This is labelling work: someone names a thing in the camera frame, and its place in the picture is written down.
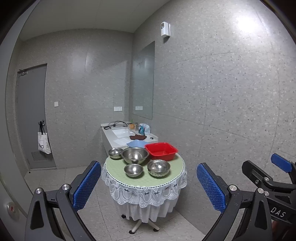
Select small steel bowl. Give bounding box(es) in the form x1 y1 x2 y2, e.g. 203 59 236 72
124 164 144 178
108 148 123 160

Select small steel bowl front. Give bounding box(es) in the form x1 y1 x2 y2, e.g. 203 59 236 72
124 164 144 178

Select medium steel bowl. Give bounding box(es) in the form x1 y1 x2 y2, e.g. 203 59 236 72
147 160 171 178

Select large steel mixing bowl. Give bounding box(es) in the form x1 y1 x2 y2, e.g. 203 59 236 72
121 147 149 165

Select light blue plate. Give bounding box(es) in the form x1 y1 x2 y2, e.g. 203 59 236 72
127 140 147 148

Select white tote bag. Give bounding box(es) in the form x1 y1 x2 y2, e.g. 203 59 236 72
38 120 52 154

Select round table white base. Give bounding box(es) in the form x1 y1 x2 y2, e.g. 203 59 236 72
121 214 160 235

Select green checkered tablecloth with lace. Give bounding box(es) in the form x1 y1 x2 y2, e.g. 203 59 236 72
101 154 187 223

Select white paper sheets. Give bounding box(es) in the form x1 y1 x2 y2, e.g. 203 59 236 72
114 138 131 146

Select white sink counter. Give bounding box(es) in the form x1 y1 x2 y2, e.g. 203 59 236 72
100 122 159 158

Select red plastic basin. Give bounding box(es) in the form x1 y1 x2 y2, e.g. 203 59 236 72
145 142 178 161

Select orange container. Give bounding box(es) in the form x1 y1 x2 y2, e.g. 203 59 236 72
128 123 135 130

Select white double socket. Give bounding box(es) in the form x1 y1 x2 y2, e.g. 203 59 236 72
113 106 122 112

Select blue and white plastic bag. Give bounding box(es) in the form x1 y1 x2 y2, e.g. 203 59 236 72
138 123 151 136

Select grey door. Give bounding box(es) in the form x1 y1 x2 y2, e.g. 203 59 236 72
16 65 56 169

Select black faucet hose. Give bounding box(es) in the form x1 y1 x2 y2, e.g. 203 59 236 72
103 120 129 130

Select wall mirror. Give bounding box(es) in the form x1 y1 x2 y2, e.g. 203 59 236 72
132 42 155 120

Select white wall dispenser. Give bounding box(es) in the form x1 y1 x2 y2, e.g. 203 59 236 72
161 22 171 38

